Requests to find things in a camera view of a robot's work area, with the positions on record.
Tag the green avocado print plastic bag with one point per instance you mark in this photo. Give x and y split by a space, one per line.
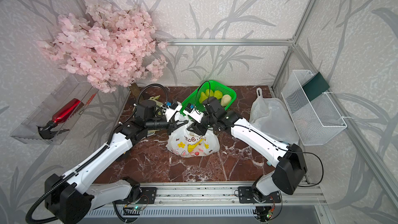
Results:
155 101

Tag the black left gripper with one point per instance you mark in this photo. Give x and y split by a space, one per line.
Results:
171 125

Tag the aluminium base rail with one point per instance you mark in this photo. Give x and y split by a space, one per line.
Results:
186 194

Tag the patterned white plastic bag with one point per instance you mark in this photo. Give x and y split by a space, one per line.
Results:
187 144

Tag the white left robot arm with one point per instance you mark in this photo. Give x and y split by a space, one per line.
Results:
70 197

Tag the pink cherry blossom tree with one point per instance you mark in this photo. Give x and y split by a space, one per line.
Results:
109 52

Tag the white pear far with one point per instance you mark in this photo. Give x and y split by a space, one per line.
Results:
225 100

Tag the green pear top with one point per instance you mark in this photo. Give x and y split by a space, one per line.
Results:
218 94

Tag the green pear front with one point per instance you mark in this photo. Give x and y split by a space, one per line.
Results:
209 93

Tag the red black hair brush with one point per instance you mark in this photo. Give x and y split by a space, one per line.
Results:
74 108

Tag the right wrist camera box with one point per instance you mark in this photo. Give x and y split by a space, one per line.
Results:
193 113

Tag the green plastic perforated basket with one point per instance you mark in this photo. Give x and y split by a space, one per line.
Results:
193 98

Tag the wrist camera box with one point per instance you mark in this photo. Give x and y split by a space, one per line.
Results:
171 108
193 113

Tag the white wire mesh basket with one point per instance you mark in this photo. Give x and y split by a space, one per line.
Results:
316 122

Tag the clear acrylic wall shelf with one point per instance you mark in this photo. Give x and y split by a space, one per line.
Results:
73 86

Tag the green pear with stem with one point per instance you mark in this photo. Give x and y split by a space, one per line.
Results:
203 97

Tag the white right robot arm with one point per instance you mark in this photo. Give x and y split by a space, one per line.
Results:
287 159

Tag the dark green card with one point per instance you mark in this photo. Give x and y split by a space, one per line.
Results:
316 86

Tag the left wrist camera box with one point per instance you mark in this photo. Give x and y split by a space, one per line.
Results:
171 108

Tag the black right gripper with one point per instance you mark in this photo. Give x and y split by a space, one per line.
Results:
196 128

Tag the white plastic bag near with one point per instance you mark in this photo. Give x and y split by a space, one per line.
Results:
271 117

